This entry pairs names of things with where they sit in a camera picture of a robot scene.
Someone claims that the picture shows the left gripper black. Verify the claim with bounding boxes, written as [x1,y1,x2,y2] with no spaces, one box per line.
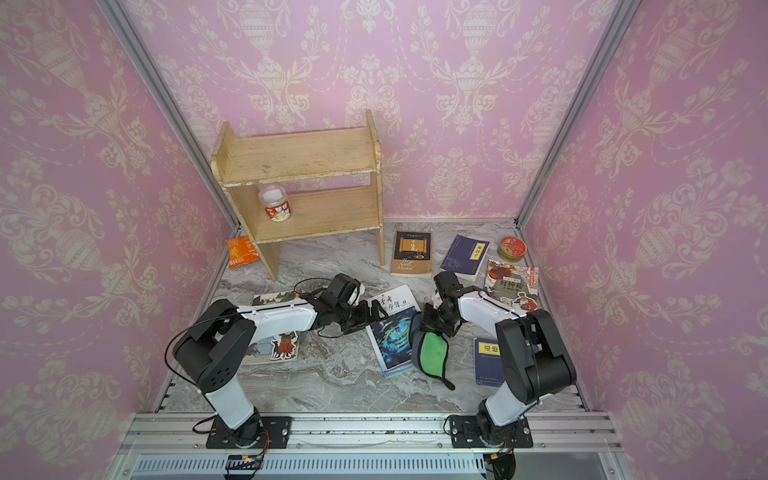
[335,299,392,335]

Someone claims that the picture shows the white book blue swirl cover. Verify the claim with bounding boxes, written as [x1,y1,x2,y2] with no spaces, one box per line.
[366,285,420,378]

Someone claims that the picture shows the green cloth with black trim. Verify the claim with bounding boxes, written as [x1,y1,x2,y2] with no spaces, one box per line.
[409,312,455,391]

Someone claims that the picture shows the dark blue book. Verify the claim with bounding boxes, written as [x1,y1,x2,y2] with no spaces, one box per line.
[474,338,505,387]

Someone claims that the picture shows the grey-green illustrated Chinese book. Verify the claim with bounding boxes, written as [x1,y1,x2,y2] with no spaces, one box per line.
[242,291,299,366]

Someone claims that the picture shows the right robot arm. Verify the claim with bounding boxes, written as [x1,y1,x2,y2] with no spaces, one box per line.
[409,272,577,446]

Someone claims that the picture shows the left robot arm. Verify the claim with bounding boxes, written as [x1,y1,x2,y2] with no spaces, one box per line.
[165,274,388,449]

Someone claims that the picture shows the dark purple book yellow label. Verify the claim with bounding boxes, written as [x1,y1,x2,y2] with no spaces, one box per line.
[440,235,490,281]

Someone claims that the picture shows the black and tan book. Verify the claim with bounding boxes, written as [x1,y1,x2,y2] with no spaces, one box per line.
[390,231,433,277]

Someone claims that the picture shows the red illustrated Chinese book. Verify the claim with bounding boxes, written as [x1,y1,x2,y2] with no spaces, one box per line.
[484,260,540,315]

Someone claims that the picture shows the red round tin can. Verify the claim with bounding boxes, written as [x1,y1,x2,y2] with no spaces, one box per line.
[497,236,528,262]

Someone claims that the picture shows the orange snack packet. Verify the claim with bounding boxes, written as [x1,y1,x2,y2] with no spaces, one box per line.
[226,236,260,269]

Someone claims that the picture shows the wooden two-tier shelf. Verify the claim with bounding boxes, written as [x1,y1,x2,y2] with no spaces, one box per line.
[210,111,386,280]

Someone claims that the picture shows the white plastic jar red label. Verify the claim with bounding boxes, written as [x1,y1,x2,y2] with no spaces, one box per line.
[258,185,292,222]

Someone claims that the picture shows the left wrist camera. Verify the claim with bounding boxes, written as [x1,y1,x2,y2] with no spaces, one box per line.
[350,283,365,305]

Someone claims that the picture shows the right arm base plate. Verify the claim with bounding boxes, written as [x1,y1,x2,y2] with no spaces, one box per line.
[445,415,534,449]

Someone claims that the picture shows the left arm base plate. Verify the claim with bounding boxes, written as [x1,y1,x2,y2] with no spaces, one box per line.
[206,415,293,450]

